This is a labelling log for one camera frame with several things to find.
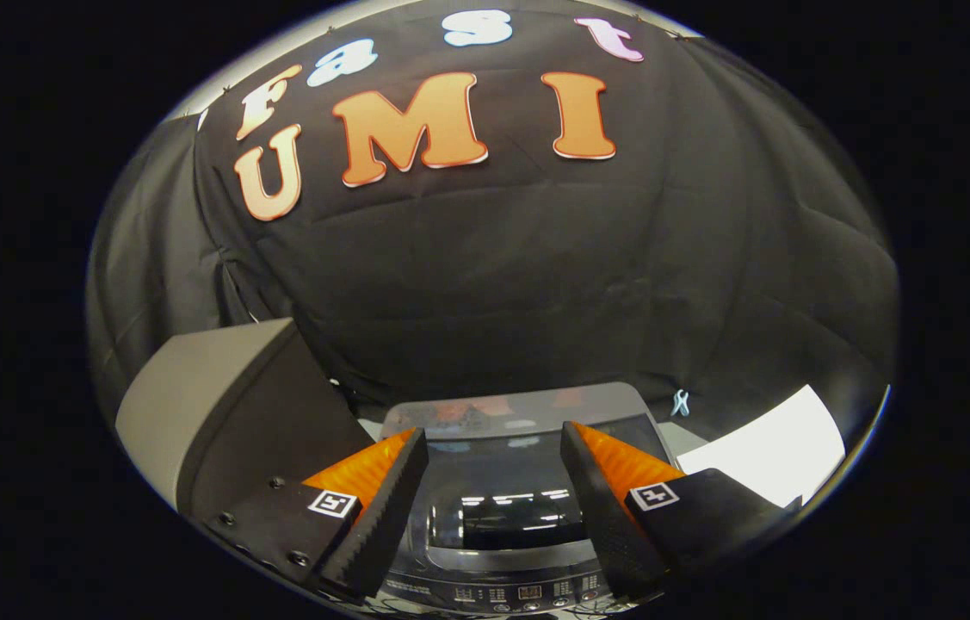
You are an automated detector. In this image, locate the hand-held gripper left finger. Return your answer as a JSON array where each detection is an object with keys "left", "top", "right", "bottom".
[{"left": 202, "top": 428, "right": 429, "bottom": 604}]

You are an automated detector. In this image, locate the grey side stand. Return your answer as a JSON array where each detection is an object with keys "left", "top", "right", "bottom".
[{"left": 116, "top": 319, "right": 375, "bottom": 518}]

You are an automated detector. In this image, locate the grey washing machine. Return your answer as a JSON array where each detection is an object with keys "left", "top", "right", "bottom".
[{"left": 364, "top": 383, "right": 683, "bottom": 617}]

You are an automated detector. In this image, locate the white flat board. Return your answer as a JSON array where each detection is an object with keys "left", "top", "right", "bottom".
[{"left": 678, "top": 385, "right": 847, "bottom": 509}]

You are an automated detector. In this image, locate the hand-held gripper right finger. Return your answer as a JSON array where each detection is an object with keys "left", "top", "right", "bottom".
[{"left": 560, "top": 420, "right": 802, "bottom": 604}]

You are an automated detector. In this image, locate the dark glass washing machine lid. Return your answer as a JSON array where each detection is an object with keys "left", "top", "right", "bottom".
[{"left": 381, "top": 383, "right": 677, "bottom": 552}]

